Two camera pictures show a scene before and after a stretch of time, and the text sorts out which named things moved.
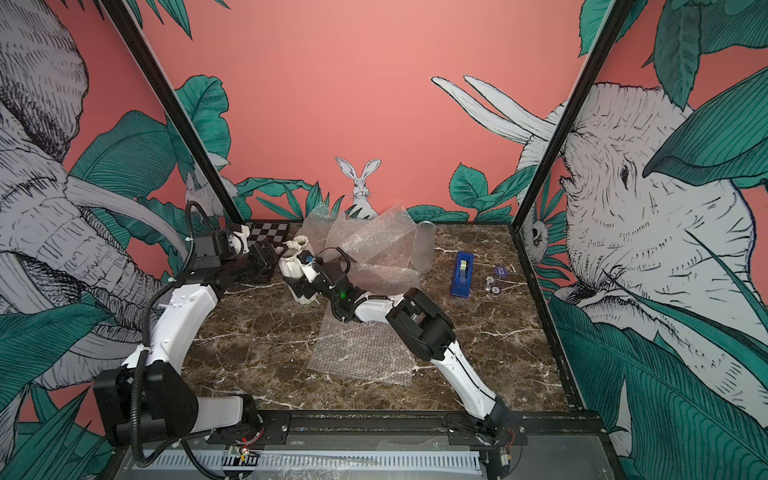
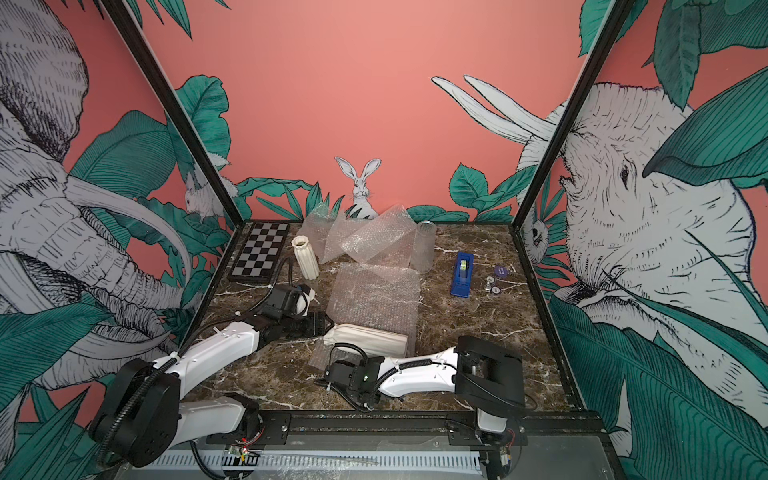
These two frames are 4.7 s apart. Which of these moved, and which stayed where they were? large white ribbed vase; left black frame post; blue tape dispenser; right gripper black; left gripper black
Moved: left gripper black; right gripper black; large white ribbed vase
Stayed: blue tape dispenser; left black frame post
